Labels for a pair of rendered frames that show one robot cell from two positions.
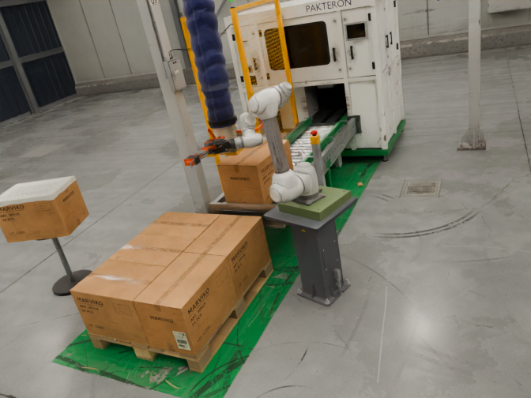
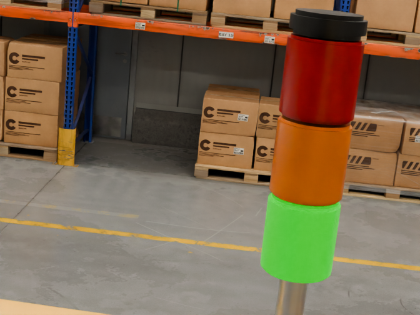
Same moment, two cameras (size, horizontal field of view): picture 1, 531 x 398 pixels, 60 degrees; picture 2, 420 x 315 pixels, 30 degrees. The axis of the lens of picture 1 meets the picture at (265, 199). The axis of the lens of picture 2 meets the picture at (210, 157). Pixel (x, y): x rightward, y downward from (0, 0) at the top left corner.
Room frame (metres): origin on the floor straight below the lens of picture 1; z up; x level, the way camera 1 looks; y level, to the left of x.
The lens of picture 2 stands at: (5.17, 0.37, 2.37)
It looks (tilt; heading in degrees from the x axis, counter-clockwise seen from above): 15 degrees down; 245
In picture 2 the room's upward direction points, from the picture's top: 6 degrees clockwise
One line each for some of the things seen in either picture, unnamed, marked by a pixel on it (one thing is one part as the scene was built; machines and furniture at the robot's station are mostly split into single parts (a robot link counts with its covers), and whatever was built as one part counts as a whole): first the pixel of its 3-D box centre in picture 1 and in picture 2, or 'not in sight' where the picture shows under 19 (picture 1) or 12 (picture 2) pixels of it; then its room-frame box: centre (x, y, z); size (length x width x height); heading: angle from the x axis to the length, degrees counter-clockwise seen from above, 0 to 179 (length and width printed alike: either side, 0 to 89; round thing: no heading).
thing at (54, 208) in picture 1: (41, 208); not in sight; (3.92, 1.98, 0.82); 0.60 x 0.40 x 0.40; 79
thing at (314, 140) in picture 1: (321, 187); not in sight; (3.85, -0.53, 0.50); 0.07 x 0.07 x 1.00; 60
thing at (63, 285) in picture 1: (62, 257); not in sight; (3.92, 1.98, 0.31); 0.40 x 0.40 x 0.62
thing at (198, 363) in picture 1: (187, 299); not in sight; (3.17, 0.79, 0.07); 1.20 x 1.00 x 0.14; 150
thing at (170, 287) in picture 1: (178, 272); not in sight; (3.17, 0.79, 0.34); 1.20 x 1.00 x 0.40; 150
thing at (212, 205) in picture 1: (243, 207); not in sight; (3.60, 0.19, 0.58); 0.70 x 0.03 x 0.06; 60
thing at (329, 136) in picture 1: (328, 140); not in sight; (4.79, -0.80, 0.60); 1.60 x 0.10 x 0.09; 150
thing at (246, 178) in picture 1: (257, 172); not in sight; (3.90, 0.01, 0.75); 0.60 x 0.40 x 0.40; 146
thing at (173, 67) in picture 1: (175, 74); not in sight; (4.70, 0.61, 1.62); 0.20 x 0.05 x 0.30; 150
